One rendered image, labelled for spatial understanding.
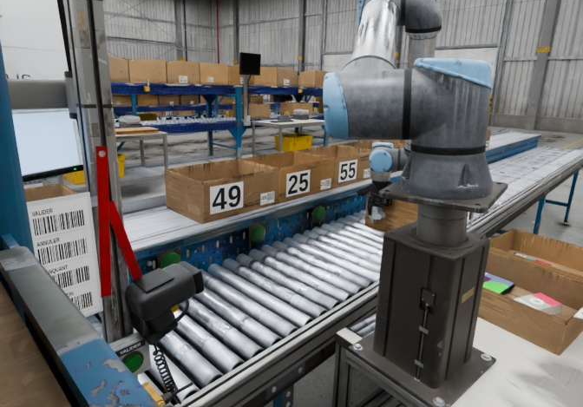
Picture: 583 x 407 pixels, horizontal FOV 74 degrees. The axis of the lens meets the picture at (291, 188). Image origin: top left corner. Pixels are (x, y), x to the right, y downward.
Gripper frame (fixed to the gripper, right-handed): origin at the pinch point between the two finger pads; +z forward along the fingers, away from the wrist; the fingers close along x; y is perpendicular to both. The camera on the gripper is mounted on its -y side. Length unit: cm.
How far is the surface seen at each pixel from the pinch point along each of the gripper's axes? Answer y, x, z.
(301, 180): -28.6, -18.5, -16.7
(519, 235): 55, 25, -2
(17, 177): 72, -145, -56
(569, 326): 82, -36, -2
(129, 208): -61, -87, -10
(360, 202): -25.7, 27.9, 2.8
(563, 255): 71, 23, 1
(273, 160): -58, -9, -21
